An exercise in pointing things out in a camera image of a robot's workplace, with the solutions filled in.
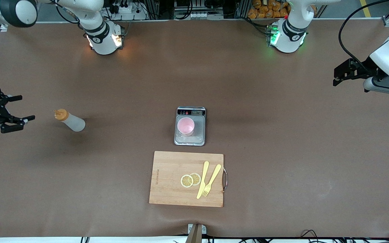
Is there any yellow plastic knife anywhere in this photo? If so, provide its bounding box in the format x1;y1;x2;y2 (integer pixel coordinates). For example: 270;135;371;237
197;161;210;199

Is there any white power strip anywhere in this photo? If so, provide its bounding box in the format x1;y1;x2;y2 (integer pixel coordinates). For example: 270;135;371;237
108;0;148;21

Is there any grey digital kitchen scale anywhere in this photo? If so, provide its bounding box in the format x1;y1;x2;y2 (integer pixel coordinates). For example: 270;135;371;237
174;106;206;146

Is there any wooden cutting board metal handle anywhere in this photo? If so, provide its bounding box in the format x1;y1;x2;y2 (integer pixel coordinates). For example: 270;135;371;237
149;151;229;208

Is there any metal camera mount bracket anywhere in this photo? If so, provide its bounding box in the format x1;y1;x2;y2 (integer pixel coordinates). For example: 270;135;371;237
187;223;207;243

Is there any orange snack packet pile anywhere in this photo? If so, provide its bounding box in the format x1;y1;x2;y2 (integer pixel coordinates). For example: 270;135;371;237
248;0;291;19

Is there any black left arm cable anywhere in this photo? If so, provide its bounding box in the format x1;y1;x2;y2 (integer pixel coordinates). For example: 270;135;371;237
338;0;389;66

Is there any yellow plastic fork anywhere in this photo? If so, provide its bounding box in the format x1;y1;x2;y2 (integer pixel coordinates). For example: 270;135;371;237
202;164;222;197

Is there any translucent sauce bottle orange cap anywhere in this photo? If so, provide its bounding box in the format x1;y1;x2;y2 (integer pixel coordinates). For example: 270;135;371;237
54;109;86;132

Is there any black cable loop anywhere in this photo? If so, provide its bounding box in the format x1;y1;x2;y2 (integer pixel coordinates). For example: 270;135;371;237
299;229;320;239

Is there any pink plastic cup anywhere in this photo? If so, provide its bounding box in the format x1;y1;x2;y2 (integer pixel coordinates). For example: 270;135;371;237
177;117;195;136

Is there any brown table cover mat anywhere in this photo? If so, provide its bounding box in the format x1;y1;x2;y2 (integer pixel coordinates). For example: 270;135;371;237
0;19;389;238

